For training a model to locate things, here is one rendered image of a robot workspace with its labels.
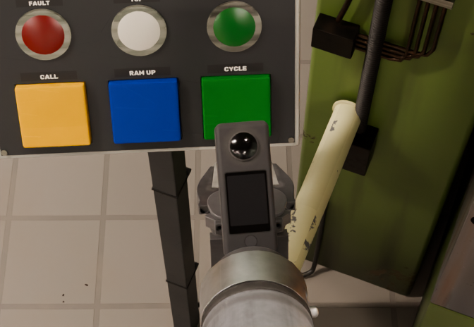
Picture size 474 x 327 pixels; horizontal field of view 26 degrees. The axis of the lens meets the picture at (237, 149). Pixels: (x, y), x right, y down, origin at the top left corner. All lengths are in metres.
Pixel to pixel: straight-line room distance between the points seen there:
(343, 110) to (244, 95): 0.47
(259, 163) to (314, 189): 0.62
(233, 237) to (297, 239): 0.59
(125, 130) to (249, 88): 0.14
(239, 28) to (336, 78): 0.49
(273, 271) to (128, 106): 0.36
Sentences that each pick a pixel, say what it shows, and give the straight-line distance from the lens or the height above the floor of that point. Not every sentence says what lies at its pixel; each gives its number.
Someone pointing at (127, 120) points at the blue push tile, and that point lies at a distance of 1.13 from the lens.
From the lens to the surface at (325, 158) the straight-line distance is 1.52.
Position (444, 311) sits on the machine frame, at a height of 0.46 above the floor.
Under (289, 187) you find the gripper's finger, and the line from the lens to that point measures 0.96.
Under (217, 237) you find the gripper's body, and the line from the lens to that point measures 0.92.
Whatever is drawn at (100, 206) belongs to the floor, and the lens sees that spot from 2.22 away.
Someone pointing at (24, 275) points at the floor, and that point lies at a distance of 2.17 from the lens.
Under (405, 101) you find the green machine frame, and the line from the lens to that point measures 1.54.
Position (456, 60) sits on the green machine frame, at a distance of 1.43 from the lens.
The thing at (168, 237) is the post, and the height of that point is 0.45.
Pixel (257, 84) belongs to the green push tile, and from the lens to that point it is 1.11.
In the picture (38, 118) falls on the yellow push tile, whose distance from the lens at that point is 1.14.
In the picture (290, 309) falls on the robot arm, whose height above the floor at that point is 1.22.
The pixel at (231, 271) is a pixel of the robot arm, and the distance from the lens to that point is 0.82.
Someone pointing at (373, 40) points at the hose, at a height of 0.83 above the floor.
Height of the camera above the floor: 1.96
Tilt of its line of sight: 60 degrees down
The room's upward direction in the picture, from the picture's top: straight up
